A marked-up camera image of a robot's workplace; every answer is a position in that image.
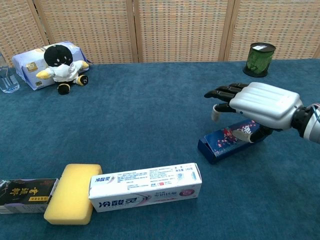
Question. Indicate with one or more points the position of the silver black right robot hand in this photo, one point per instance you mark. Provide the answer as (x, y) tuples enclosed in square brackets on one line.
[(267, 102)]

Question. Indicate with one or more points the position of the blue folding glasses case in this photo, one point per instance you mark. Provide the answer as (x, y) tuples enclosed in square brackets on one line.
[(225, 147)]

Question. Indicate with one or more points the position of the green canister with black lid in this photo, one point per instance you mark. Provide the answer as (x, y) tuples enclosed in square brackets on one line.
[(258, 61)]

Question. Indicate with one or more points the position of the woven bamboo folding screen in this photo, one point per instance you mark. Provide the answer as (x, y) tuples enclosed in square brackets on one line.
[(175, 30)]

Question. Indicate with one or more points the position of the teal carpet table cover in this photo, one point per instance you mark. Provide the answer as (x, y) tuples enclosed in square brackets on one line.
[(125, 125)]

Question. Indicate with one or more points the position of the white toothpaste box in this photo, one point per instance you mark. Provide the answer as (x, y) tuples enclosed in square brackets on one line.
[(145, 190)]

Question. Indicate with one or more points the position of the black head plush doll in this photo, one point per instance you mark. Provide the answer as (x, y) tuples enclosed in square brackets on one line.
[(58, 56)]

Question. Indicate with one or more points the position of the yellow sponge block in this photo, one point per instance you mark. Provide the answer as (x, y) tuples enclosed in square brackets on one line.
[(70, 195)]

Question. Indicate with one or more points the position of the lavender tissue pack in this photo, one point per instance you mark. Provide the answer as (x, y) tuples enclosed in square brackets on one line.
[(25, 65)]

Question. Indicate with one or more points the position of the black box with gold lettering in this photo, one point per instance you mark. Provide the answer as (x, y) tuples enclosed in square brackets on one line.
[(25, 195)]

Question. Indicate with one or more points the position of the clear plastic water bottle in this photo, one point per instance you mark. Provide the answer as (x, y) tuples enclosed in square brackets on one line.
[(8, 80)]

